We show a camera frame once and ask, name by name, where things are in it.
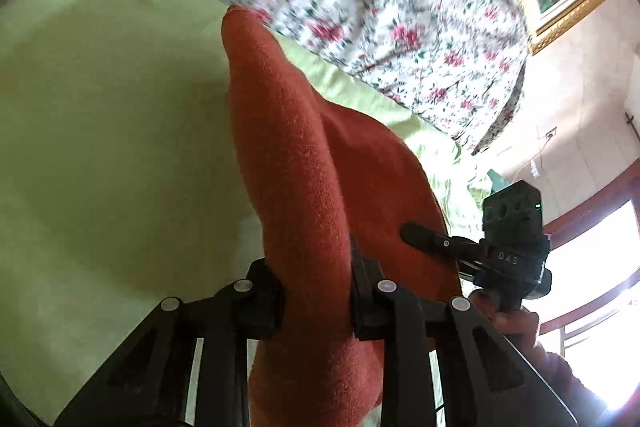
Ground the red knit sweater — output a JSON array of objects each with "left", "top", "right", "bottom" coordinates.
[{"left": 221, "top": 6, "right": 461, "bottom": 426}]

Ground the person's right hand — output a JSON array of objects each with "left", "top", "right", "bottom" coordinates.
[{"left": 469, "top": 289, "right": 539, "bottom": 338}]

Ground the light green bed sheet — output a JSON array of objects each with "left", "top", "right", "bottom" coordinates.
[{"left": 0, "top": 0, "right": 494, "bottom": 425}]

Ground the window with red frame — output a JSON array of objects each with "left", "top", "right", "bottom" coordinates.
[{"left": 534, "top": 162, "right": 640, "bottom": 413}]

